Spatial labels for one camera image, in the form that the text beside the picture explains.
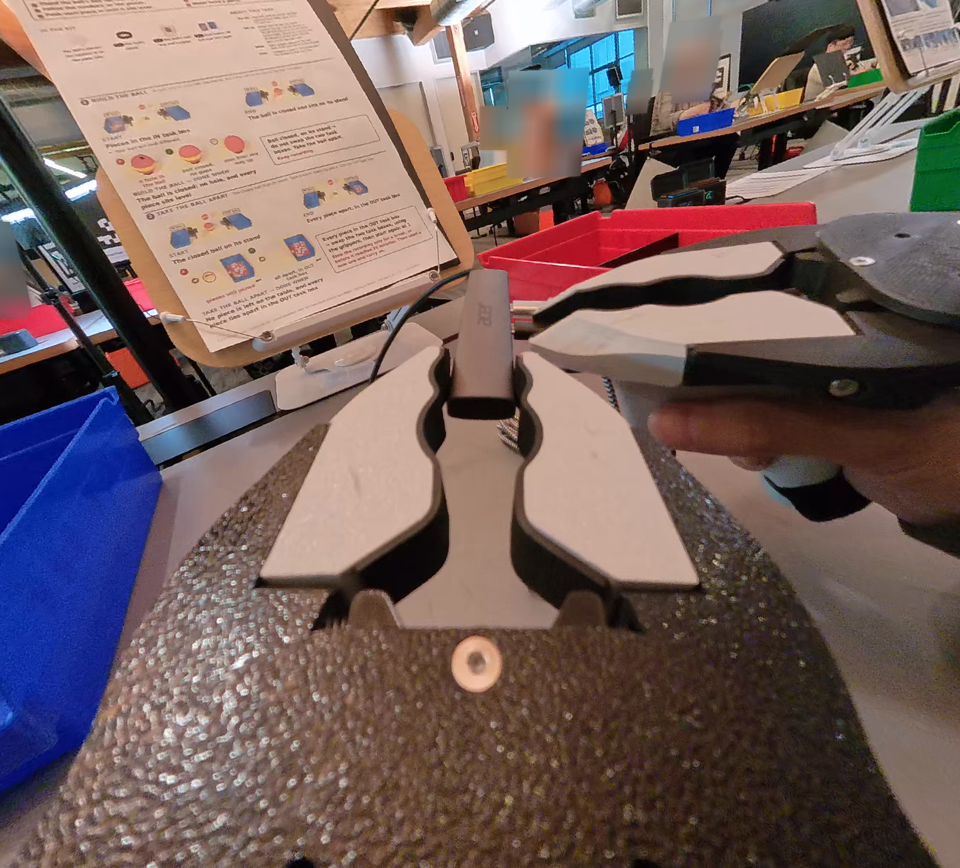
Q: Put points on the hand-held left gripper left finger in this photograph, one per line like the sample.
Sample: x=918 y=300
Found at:
x=360 y=493

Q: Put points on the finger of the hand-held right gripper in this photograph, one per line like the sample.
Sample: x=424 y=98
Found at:
x=675 y=268
x=675 y=328

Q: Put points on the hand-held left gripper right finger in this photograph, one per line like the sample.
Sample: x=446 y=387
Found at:
x=600 y=501

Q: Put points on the red plastic bin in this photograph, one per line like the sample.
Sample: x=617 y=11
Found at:
x=570 y=261
x=30 y=319
x=139 y=294

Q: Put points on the blue plastic bin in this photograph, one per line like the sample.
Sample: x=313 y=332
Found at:
x=705 y=122
x=67 y=546

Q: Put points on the person's right hand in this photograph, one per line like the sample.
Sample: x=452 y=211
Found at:
x=900 y=456

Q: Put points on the black bin divider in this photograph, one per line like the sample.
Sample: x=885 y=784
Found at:
x=637 y=259

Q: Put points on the black charger device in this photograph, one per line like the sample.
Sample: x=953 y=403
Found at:
x=686 y=186

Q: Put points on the grey card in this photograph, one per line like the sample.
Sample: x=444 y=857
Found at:
x=641 y=186

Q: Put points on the white paper sheets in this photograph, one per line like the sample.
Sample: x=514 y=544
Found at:
x=765 y=182

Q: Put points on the orange traffic cone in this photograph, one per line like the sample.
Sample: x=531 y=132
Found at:
x=545 y=222

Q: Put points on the green plastic bin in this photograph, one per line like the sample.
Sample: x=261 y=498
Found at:
x=937 y=163

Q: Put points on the wooden office desk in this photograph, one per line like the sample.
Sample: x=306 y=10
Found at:
x=90 y=328
x=540 y=182
x=787 y=122

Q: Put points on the black flat table panel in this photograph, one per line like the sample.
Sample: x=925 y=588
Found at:
x=210 y=426

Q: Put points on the yellow plastic bin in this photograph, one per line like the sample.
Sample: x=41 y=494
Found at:
x=784 y=100
x=491 y=180

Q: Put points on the open cardboard box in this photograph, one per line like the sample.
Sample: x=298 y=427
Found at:
x=776 y=73

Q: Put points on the small red bin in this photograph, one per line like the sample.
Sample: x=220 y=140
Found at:
x=455 y=187

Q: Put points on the small green bin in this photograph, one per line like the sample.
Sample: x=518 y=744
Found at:
x=866 y=77

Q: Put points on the large black screen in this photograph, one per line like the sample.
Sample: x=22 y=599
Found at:
x=787 y=21

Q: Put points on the wooden document stand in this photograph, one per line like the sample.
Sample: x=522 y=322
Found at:
x=874 y=36

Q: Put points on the printed marker board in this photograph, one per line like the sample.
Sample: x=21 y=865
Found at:
x=110 y=238

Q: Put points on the printed instruction sheet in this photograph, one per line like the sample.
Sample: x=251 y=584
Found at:
x=225 y=156

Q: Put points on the small grey box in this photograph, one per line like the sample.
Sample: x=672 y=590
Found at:
x=15 y=342

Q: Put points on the black metal pole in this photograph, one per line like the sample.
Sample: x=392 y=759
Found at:
x=82 y=238

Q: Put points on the black wall speaker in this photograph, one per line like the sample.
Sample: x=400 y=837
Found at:
x=478 y=32

